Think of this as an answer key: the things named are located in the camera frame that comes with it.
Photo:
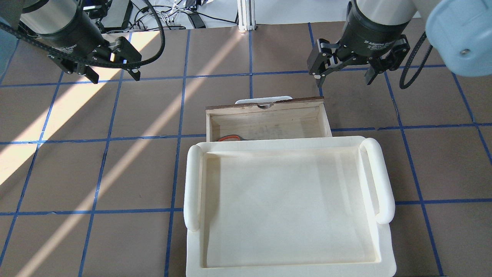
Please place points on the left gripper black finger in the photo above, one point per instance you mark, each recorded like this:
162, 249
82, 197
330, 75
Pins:
124, 52
71, 67

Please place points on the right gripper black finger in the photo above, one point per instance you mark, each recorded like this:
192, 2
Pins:
391, 61
318, 61

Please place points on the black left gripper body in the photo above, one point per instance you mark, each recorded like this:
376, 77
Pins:
70, 30

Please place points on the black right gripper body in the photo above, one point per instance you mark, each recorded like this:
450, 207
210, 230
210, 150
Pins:
374, 34

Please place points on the wooden drawer with white handle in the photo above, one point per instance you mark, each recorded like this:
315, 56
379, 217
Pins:
273, 118

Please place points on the orange handled scissors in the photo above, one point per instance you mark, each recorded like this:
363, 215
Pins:
233, 137

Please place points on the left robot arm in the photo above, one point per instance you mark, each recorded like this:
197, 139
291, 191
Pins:
21, 19

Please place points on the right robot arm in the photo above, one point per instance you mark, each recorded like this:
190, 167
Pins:
460, 31

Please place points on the cream plastic tray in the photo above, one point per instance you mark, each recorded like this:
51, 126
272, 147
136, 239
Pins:
308, 207

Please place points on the aluminium frame post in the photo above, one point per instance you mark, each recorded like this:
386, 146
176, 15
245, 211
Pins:
246, 15

